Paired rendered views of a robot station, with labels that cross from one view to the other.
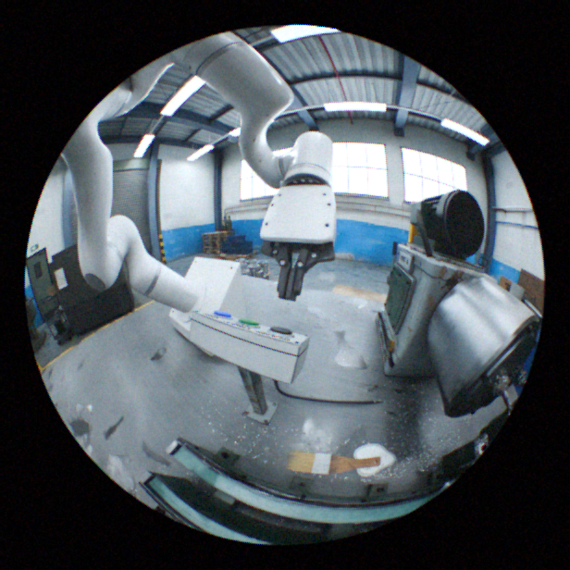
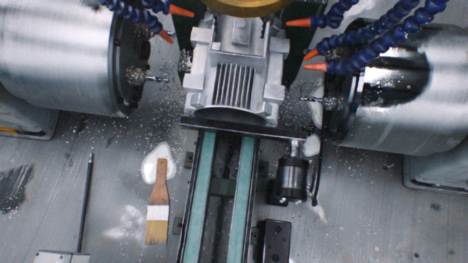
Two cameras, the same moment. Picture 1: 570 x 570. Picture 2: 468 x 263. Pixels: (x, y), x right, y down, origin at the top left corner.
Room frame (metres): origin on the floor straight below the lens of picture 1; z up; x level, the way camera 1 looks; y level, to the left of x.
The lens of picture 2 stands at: (-0.13, 0.04, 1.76)
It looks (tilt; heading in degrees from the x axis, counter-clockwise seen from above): 74 degrees down; 252
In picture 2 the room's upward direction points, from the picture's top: 5 degrees clockwise
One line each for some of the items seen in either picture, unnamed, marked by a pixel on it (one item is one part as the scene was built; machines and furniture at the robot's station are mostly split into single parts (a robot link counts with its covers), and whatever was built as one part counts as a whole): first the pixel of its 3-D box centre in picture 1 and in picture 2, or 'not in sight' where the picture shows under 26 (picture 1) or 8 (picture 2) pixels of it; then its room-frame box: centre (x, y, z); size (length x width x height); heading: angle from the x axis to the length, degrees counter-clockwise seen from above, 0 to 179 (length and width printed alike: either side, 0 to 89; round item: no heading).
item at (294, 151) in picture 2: not in sight; (294, 158); (-0.30, -0.09, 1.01); 0.08 x 0.02 x 0.02; 69
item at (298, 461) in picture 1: (335, 464); (159, 200); (0.00, -0.10, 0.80); 0.21 x 0.05 x 0.01; 76
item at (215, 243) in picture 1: (217, 242); not in sight; (6.54, 2.94, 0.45); 1.26 x 0.86 x 0.89; 63
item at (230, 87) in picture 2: not in sight; (236, 75); (-0.23, -0.29, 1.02); 0.20 x 0.19 x 0.19; 69
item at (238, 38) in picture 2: not in sight; (240, 35); (-0.24, -0.33, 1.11); 0.12 x 0.11 x 0.07; 69
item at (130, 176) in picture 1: (114, 219); not in sight; (3.40, 5.83, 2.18); 3.84 x 0.51 x 4.35; 153
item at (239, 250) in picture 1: (236, 245); not in sight; (5.47, 1.72, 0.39); 1.20 x 0.80 x 0.79; 71
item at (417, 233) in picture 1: (429, 254); not in sight; (0.38, -0.48, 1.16); 0.33 x 0.26 x 0.42; 159
